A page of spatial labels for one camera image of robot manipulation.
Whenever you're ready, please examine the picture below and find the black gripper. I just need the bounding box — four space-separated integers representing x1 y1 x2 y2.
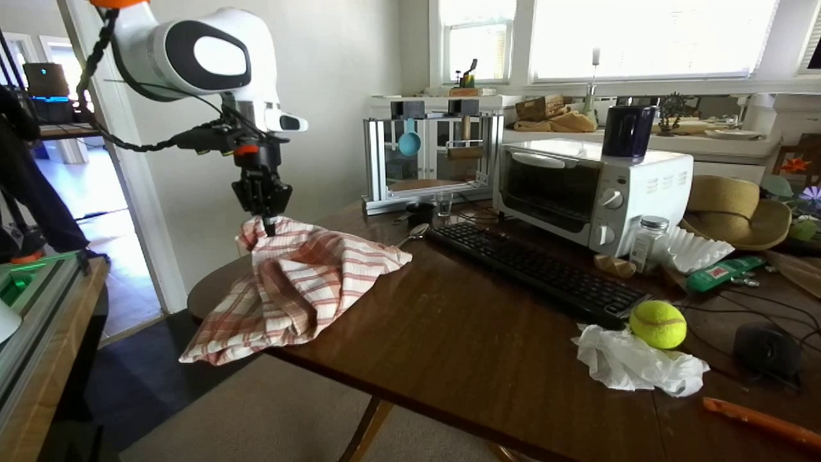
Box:
232 131 292 236

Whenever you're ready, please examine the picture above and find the red white striped towel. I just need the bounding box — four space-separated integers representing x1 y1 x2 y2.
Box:
179 215 414 368

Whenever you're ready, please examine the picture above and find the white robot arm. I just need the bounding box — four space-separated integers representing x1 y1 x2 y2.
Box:
78 0 309 233

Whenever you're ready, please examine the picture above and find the small clear glass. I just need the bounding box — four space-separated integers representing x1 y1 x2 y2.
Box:
431 192 455 227

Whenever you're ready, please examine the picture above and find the green white equipment box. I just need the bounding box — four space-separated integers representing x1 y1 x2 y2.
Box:
0 253 87 404

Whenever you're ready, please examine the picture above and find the white toaster oven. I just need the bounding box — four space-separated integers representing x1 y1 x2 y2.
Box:
493 138 692 258

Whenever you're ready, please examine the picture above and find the black computer keyboard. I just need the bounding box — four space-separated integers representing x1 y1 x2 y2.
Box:
427 223 650 330

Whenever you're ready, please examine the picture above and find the black coffee mug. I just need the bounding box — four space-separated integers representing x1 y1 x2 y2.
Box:
602 105 658 163

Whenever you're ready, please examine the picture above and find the white crumpled plastic bag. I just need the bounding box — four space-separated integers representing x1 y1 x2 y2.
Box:
573 323 711 398

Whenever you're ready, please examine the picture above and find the yellow tennis ball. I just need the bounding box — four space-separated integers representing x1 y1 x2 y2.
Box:
628 300 687 350

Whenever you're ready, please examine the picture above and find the straw hat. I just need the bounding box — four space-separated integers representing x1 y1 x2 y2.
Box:
685 174 794 253

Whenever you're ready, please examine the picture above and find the aluminium extrusion camera stand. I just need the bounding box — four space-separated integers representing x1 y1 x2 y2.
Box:
363 95 504 215

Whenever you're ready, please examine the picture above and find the orange handled tool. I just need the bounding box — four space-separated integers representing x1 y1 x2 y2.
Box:
700 396 821 452

